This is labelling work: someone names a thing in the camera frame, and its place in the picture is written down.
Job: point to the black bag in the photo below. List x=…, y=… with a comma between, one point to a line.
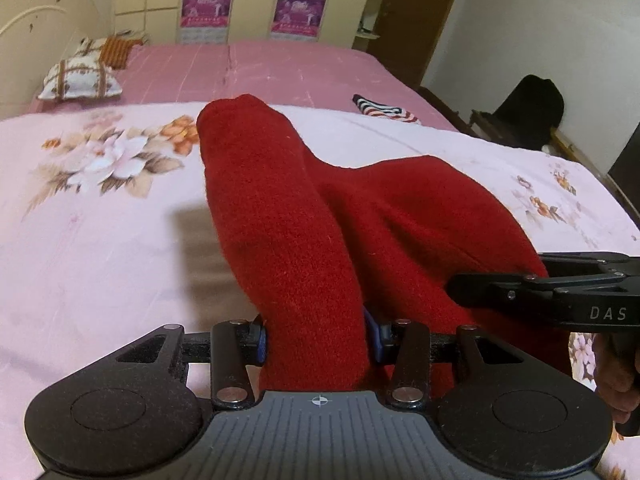
x=533, y=110

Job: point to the white patterned pillow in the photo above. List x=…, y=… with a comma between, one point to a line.
x=81, y=78

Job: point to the striped folded garment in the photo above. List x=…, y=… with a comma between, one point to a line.
x=375, y=109

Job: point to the right human hand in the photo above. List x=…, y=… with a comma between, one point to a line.
x=615, y=380

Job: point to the lower left pink poster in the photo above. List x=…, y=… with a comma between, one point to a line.
x=204, y=21

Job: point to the corner wall shelf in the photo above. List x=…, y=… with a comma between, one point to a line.
x=365, y=31

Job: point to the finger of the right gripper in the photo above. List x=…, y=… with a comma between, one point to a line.
x=589, y=263
x=502, y=291

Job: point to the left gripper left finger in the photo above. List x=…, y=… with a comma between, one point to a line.
x=146, y=403

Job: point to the pink bed cover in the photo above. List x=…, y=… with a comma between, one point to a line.
x=295, y=73

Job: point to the floral white bedsheet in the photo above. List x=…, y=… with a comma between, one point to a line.
x=106, y=235

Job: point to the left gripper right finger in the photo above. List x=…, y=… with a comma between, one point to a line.
x=493, y=406

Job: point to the brown wooden door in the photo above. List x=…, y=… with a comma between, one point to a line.
x=407, y=33

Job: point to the pink poster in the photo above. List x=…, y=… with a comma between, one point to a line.
x=297, y=19
x=204, y=21

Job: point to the orange patterned pillow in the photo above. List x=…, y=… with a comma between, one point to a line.
x=112, y=51

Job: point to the lower right pink poster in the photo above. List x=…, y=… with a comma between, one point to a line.
x=297, y=19

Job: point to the red embellished sweater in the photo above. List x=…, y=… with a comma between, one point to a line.
x=319, y=249

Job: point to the cream wooden headboard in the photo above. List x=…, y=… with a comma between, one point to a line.
x=35, y=35

